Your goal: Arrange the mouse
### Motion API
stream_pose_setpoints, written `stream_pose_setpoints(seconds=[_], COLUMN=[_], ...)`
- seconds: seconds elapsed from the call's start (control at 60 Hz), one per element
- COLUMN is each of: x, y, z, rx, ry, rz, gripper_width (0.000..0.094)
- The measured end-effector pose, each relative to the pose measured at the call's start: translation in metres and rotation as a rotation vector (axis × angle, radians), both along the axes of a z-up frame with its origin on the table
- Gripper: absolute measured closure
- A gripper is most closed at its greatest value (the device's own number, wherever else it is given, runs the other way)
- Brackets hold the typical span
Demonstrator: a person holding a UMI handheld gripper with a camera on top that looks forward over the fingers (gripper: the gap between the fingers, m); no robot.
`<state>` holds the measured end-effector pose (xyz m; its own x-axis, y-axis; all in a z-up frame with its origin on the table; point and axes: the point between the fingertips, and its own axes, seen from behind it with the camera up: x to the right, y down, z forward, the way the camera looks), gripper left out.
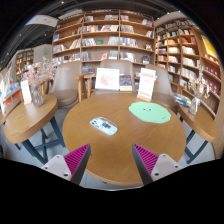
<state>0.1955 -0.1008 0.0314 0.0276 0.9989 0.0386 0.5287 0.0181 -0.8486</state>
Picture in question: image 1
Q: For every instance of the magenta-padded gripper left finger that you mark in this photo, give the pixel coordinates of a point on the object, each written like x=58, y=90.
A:
x=76, y=159

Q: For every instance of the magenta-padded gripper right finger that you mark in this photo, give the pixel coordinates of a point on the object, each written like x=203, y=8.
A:
x=146, y=160

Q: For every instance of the transparent computer mouse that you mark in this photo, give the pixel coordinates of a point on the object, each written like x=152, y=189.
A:
x=104, y=126

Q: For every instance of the green smiley mouse pad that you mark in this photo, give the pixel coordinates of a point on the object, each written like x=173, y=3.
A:
x=150, y=112

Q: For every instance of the round wooden side table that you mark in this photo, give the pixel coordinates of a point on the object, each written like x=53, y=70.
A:
x=30, y=120
x=198, y=123

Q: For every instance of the stack of wrapped books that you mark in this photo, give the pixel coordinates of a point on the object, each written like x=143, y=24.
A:
x=182, y=100

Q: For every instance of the white sign on wooden base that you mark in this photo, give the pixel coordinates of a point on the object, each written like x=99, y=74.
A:
x=146, y=83

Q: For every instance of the taupe armchair with wooden arms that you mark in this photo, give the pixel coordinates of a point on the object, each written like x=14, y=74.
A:
x=65, y=83
x=113, y=64
x=164, y=85

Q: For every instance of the dark blue book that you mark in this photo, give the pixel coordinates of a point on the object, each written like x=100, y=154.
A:
x=125, y=82

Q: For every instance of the glass vase with dried flowers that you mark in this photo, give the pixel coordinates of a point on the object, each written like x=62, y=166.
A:
x=196, y=96

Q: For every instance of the small white table sign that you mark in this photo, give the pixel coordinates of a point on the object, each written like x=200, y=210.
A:
x=26, y=91

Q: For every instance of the white framed floral picture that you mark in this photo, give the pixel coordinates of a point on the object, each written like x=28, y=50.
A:
x=107, y=79

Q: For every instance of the vase with pink blossom branches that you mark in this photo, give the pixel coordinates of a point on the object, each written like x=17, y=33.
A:
x=38, y=80

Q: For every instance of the small distant wooden bookshelf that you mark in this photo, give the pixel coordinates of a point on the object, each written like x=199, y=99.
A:
x=24, y=61

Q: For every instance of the wide wooden bookshelf with books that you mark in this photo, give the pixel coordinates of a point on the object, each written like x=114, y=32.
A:
x=100, y=36

